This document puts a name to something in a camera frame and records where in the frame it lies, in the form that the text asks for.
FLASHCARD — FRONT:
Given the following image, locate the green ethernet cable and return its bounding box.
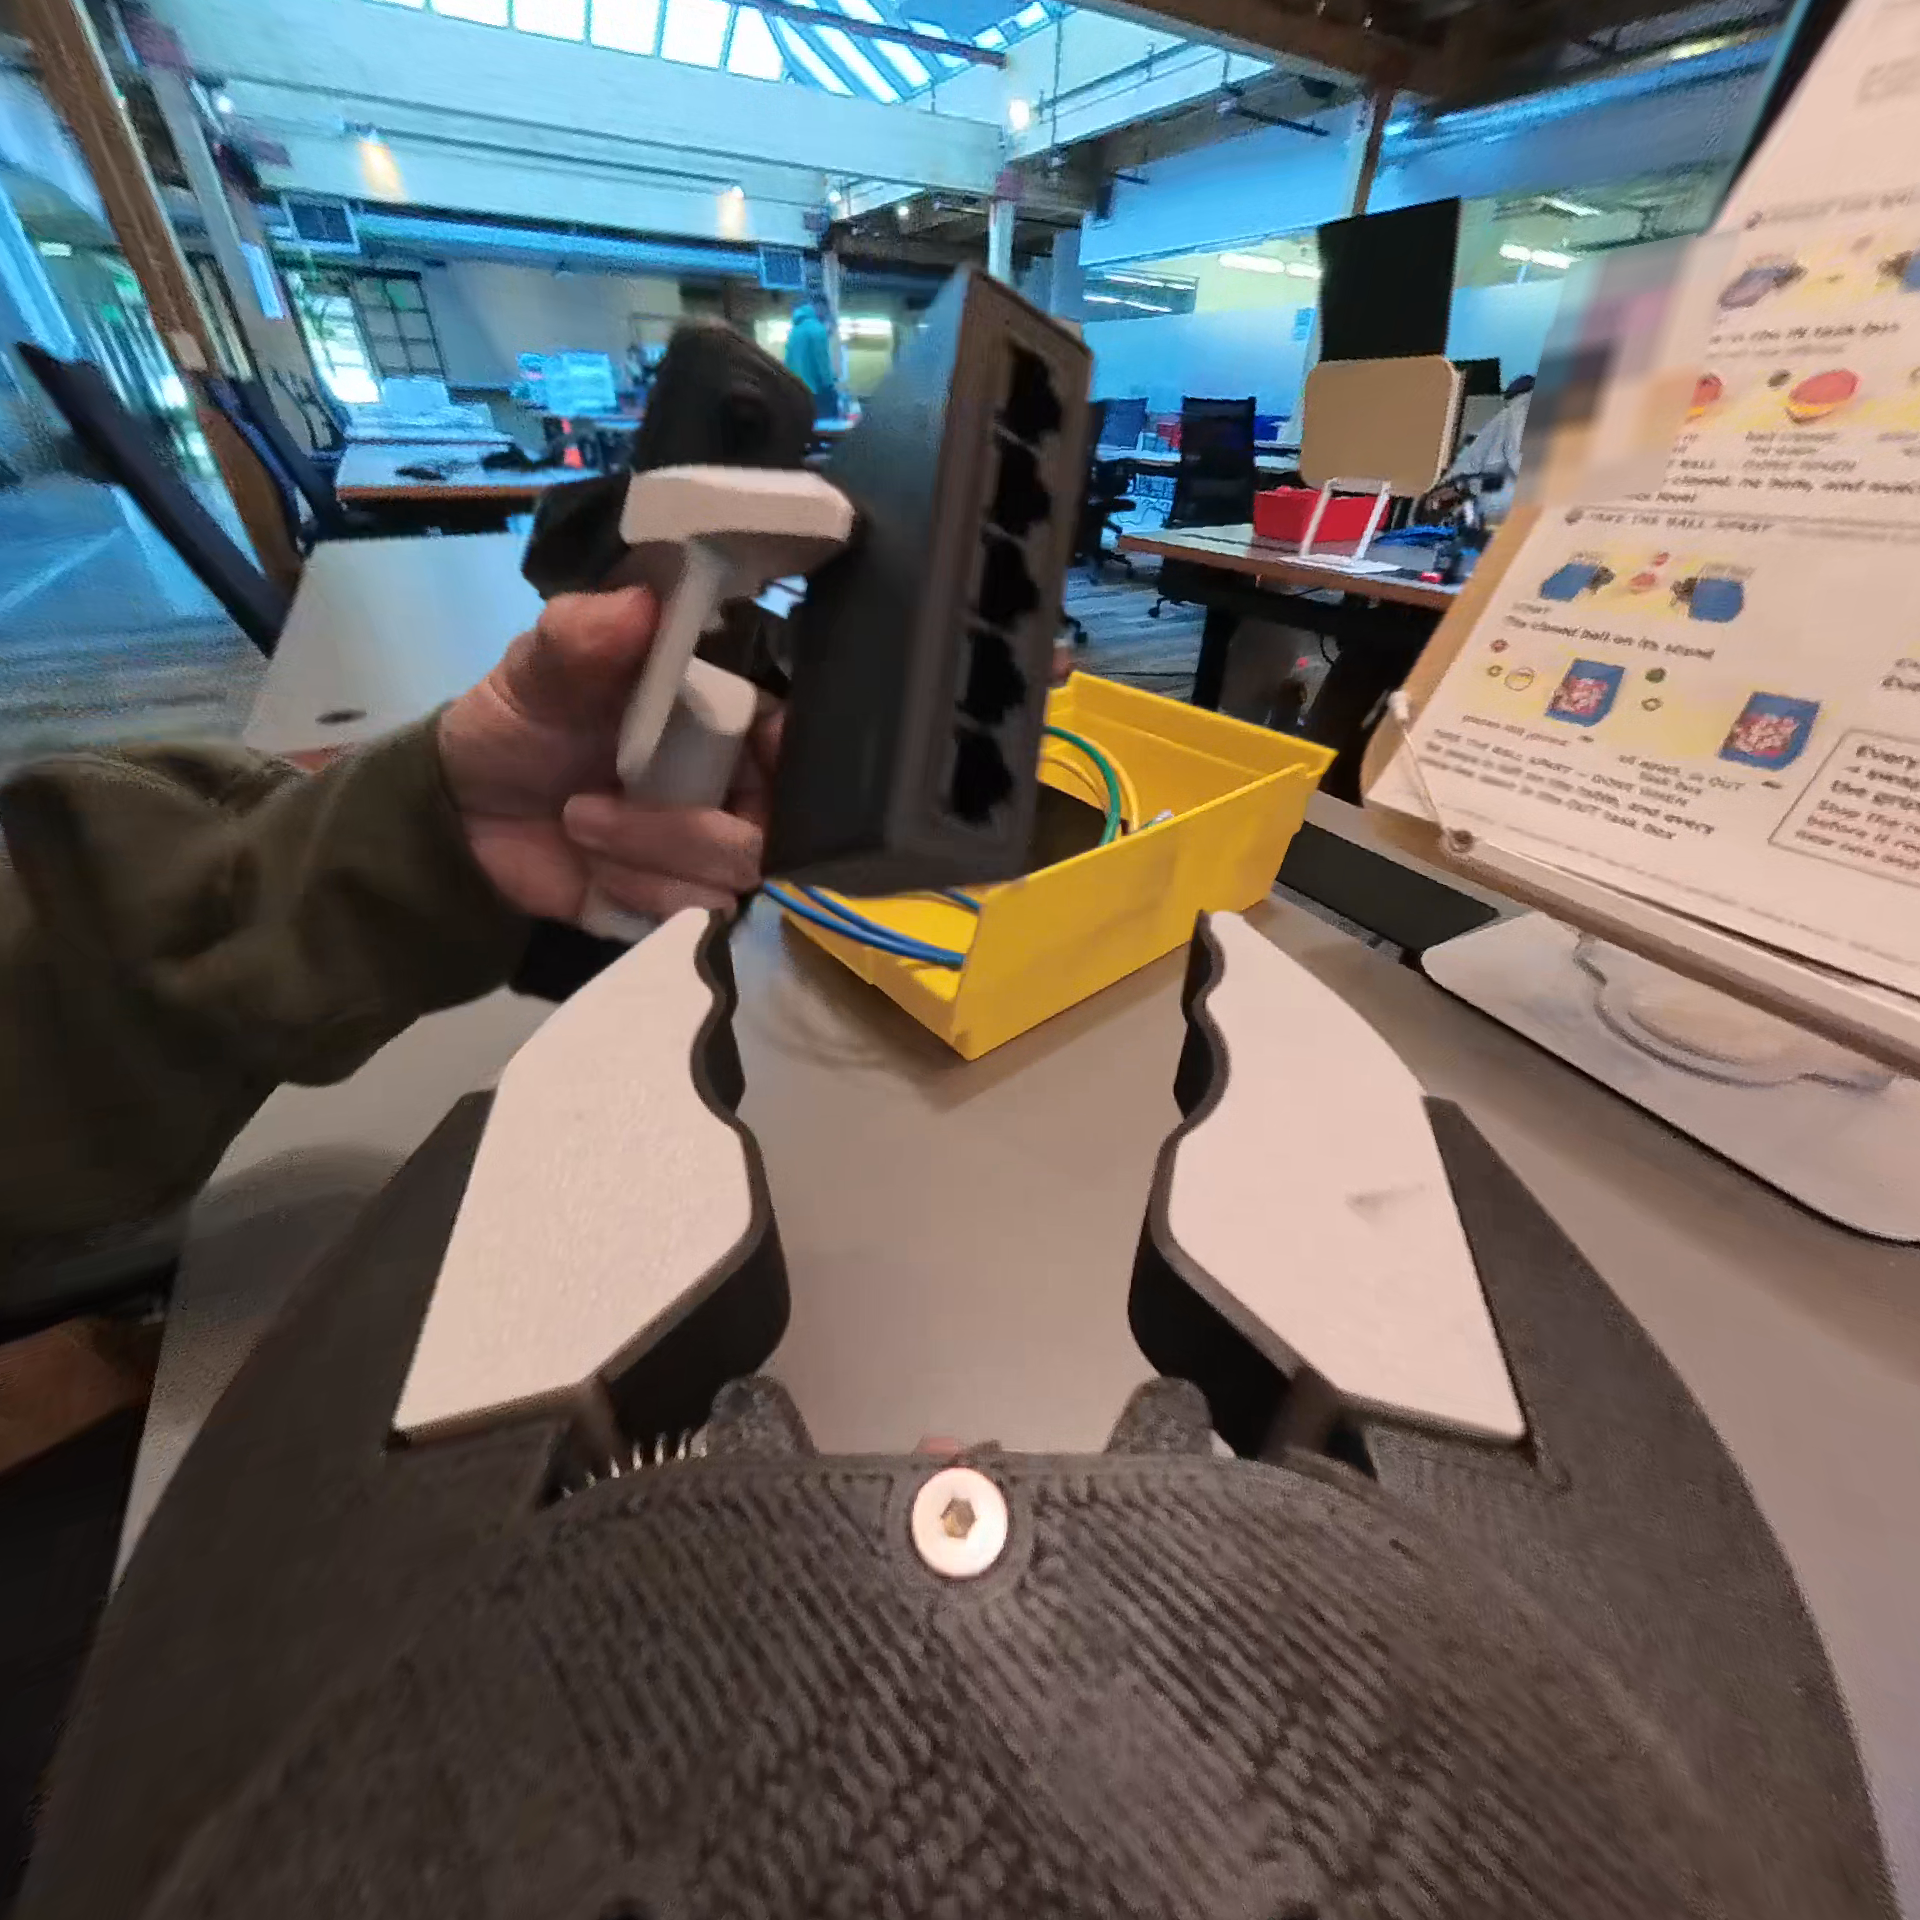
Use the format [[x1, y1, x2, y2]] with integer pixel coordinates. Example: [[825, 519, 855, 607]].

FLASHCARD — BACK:
[[1042, 724, 1129, 845]]

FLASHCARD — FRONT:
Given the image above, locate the beige panel on stand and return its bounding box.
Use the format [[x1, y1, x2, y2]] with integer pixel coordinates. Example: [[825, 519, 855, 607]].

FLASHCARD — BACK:
[[1296, 356, 1466, 575]]

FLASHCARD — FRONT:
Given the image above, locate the white desk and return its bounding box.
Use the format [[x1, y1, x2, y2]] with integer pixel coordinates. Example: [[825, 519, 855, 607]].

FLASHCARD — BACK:
[[242, 533, 549, 753]]

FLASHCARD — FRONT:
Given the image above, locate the black monitor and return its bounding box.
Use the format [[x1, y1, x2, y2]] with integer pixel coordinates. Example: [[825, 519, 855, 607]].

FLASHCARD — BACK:
[[1313, 194, 1465, 367]]

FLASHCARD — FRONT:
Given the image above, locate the white stand base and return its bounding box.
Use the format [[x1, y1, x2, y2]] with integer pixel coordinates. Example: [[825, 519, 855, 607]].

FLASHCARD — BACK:
[[1422, 912, 1920, 1242]]

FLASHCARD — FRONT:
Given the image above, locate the black slanted panel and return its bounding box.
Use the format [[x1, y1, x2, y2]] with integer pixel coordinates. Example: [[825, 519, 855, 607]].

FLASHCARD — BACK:
[[11, 342, 302, 654]]

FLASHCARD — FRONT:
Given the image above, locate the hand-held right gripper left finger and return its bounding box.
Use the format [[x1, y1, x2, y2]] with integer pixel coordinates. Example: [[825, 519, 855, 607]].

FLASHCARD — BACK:
[[393, 903, 793, 1444]]

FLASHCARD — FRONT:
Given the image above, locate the blue ethernet cable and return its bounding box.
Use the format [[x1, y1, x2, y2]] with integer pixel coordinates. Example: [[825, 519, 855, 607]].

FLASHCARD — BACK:
[[761, 880, 986, 972]]

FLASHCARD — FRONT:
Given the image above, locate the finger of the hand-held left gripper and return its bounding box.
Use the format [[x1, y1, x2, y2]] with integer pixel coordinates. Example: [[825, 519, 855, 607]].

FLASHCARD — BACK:
[[614, 462, 858, 676]]

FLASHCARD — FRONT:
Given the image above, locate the person's left hand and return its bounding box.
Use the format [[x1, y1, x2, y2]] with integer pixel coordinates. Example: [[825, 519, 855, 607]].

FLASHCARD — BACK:
[[450, 582, 787, 924]]

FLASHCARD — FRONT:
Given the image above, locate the wooden desk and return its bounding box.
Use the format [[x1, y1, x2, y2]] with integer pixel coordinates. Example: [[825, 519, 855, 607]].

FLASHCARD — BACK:
[[1117, 520, 1495, 616]]

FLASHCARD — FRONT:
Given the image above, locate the instruction sheet on wooden board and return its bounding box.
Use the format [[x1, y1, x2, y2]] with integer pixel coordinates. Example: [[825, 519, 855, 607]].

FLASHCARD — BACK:
[[1357, 0, 1920, 1069]]

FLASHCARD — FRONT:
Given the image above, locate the person's left forearm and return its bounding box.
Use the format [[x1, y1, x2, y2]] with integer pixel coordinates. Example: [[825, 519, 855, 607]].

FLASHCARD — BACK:
[[0, 717, 530, 1320]]

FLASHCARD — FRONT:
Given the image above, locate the black office chair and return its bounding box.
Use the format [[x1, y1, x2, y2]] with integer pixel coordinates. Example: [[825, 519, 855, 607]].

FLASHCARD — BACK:
[[1175, 392, 1262, 529]]

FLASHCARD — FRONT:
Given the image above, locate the black network switch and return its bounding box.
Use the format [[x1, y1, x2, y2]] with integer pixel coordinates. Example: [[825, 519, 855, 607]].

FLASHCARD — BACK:
[[761, 268, 1096, 897]]

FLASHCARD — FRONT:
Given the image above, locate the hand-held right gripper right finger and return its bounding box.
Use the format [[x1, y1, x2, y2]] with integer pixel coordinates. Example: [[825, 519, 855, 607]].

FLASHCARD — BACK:
[[1127, 906, 1528, 1453]]

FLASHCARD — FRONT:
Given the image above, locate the yellow plastic bin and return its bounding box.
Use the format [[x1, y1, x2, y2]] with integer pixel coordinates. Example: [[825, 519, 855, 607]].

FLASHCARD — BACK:
[[779, 669, 1338, 1063]]

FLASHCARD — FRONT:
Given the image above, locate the red bin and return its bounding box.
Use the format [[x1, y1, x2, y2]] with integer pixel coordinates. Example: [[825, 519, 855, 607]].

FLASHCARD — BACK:
[[1248, 481, 1390, 552]]

